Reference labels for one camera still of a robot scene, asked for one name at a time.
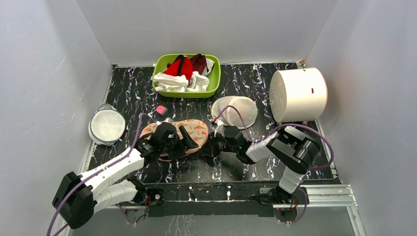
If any white cylindrical drum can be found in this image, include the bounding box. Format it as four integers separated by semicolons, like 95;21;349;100
269;67;328;123

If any white mesh laundry bag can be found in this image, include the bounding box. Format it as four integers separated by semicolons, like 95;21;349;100
210;96;258;130

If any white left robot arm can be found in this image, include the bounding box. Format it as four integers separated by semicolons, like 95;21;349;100
52;119;209;229

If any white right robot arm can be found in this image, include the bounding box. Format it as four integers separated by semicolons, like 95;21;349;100
198;123;321;204

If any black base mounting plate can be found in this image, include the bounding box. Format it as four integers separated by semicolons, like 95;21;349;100
115;181;298;223

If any small pink block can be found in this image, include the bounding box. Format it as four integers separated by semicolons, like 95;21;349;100
155;105;168;117

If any green plastic basin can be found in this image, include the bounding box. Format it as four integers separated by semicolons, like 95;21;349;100
153;54;221;98

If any dark red white garment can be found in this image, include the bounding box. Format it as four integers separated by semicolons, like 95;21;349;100
190;54;215;76

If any floral mesh laundry bag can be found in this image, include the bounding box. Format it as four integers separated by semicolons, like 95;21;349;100
140;119;209;162

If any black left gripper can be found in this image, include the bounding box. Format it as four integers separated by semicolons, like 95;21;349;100
160;126;197;160

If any grey round mesh laundry bag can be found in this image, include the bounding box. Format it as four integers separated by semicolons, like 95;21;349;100
88;104;126;146

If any white crumpled garment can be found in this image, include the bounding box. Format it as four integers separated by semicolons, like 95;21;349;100
152;71;209;92

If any aluminium frame rail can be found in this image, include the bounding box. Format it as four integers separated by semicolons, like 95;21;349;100
92;181;356;209

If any red black garment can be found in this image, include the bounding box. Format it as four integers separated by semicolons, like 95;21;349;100
164;55;193;80

